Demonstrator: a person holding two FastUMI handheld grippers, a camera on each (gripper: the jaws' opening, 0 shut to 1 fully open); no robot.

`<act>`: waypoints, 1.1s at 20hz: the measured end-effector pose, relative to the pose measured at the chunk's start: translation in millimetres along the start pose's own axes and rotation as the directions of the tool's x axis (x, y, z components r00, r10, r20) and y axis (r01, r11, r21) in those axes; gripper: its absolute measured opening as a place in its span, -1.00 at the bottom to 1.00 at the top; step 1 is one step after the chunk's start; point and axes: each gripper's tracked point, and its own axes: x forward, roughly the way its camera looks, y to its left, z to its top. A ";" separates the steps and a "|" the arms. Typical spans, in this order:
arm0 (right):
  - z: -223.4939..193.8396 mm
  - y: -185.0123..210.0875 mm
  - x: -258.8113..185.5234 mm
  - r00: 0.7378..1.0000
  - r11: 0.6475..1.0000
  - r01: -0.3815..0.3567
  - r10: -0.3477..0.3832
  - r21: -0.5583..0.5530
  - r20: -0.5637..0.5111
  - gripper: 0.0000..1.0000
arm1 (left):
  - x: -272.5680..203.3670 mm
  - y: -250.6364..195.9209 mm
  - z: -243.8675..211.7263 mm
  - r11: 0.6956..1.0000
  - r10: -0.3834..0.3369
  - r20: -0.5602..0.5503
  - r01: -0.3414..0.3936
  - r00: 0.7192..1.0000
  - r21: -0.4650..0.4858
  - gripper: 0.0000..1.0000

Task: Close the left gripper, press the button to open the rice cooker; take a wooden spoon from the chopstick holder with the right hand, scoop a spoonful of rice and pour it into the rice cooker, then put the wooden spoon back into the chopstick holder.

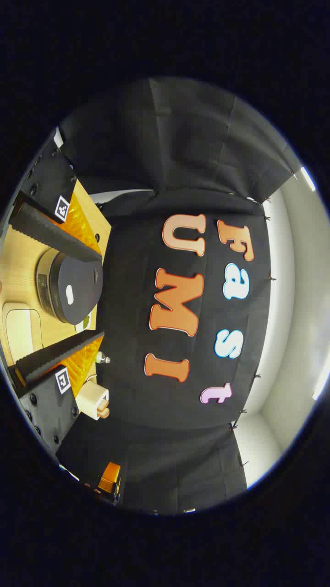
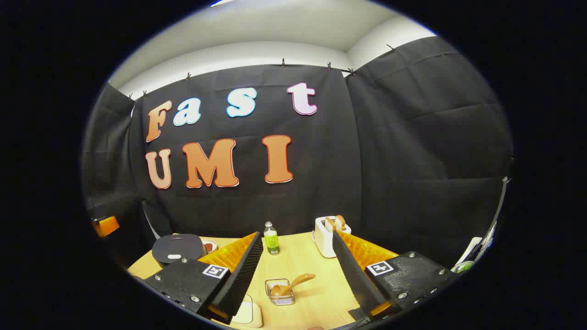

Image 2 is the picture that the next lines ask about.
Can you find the white sheet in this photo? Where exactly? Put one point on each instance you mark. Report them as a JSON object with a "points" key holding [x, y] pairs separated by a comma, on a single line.
{"points": [[470, 250]]}

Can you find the white toaster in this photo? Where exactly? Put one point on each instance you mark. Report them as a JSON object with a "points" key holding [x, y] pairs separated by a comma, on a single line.
{"points": [[323, 240]]}

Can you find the black backdrop cloth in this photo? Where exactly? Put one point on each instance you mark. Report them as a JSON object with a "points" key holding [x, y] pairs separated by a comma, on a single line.
{"points": [[348, 160]]}

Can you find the green label plastic bottle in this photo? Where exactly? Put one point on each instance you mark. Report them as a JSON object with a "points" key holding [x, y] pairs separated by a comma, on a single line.
{"points": [[271, 240]]}

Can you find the clear container of rice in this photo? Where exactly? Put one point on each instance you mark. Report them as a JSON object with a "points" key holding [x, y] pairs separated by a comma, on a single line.
{"points": [[247, 314]]}

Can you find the green round object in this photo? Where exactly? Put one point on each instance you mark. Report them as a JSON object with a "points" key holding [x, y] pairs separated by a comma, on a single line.
{"points": [[463, 266]]}

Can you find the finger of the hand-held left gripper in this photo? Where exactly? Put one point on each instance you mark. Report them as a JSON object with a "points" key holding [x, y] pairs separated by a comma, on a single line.
{"points": [[106, 225]]}

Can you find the bread slice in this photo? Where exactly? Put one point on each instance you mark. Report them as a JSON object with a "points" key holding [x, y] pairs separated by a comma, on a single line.
{"points": [[331, 224], [340, 222]]}

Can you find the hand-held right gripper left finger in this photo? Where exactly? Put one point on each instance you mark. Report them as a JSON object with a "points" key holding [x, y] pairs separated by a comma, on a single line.
{"points": [[243, 279]]}

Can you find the black silver rice cooker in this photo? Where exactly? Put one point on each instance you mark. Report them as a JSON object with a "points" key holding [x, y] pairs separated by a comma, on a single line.
{"points": [[178, 247]]}

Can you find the wooden spoon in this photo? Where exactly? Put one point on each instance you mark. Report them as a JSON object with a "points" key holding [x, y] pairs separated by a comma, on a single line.
{"points": [[293, 284]]}

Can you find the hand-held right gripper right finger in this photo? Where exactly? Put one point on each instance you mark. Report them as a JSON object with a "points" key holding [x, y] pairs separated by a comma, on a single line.
{"points": [[355, 275]]}

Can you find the small dish of red beans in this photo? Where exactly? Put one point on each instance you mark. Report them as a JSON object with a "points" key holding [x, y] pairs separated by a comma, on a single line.
{"points": [[209, 246]]}

